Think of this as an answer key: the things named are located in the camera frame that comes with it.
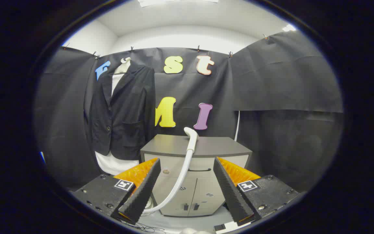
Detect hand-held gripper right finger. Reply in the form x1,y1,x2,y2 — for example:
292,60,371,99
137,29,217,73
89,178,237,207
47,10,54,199
213,157,301,226

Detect black backdrop cloth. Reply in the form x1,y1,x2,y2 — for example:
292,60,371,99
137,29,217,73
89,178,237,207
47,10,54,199
34,31,344,192

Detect white plastic hanger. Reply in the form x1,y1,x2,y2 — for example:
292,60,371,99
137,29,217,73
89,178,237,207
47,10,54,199
114,57,131,74

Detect black suit jacket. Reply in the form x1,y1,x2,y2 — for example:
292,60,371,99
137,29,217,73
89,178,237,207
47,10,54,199
84,62,156,160

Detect white wall cable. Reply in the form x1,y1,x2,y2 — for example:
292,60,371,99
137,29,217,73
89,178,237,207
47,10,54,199
234,110,240,142

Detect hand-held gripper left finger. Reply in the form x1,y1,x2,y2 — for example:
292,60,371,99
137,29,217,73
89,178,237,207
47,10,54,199
71,158,161,225

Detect white shirt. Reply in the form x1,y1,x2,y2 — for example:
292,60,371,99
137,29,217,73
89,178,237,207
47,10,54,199
95,73,140,176

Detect white cabinet with grey top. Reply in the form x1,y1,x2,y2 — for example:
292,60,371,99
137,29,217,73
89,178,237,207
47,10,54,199
141,134,253,217

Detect row of black cloth clips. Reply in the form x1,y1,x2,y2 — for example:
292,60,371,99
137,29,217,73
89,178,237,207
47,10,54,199
62,33,269,60

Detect black floor cables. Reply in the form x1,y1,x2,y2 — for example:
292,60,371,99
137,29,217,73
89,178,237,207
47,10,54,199
122,220,166,234

